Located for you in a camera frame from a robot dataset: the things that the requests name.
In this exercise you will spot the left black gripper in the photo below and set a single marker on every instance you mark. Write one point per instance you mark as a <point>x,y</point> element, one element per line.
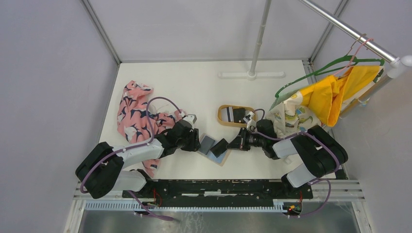
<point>195,144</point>

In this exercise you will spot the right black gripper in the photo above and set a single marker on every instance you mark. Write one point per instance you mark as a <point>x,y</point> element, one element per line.
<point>239,141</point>

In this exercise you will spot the grey VIP credit card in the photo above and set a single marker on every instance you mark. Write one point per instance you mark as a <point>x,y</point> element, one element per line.
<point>206,144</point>

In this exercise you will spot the black VIP credit card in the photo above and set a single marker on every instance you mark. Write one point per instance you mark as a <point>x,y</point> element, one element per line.
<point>220,148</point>

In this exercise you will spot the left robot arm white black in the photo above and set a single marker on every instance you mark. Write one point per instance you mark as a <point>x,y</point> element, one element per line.
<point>104,169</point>

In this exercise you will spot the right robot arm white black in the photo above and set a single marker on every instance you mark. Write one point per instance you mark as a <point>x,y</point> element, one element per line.
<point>319,152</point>

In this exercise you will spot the oval wooden card tray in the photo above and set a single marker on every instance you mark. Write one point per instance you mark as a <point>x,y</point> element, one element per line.
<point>237,125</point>

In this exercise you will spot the pink patterned garment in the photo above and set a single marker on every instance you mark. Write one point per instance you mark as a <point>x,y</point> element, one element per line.
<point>132,122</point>

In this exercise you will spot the yellow dinosaur print garment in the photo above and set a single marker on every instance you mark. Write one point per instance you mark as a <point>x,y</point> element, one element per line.
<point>322,102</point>

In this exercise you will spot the white rack pole with base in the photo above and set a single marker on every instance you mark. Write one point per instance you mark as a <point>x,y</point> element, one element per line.
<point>252,74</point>

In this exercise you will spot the green clothes hanger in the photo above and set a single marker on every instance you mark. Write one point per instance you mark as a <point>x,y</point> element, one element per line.
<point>346,58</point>

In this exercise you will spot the pink clothes hanger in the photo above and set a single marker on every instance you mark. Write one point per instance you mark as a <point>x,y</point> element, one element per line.
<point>354,54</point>

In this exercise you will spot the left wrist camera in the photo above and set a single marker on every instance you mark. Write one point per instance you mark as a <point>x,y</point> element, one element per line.
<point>191,119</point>

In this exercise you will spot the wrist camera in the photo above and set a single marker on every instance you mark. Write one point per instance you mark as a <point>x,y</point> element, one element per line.
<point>249,116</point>
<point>191,119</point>

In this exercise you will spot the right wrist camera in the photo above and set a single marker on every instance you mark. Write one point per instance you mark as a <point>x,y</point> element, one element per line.
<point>249,116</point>

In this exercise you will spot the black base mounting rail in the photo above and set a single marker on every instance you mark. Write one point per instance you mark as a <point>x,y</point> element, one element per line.
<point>220,193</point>

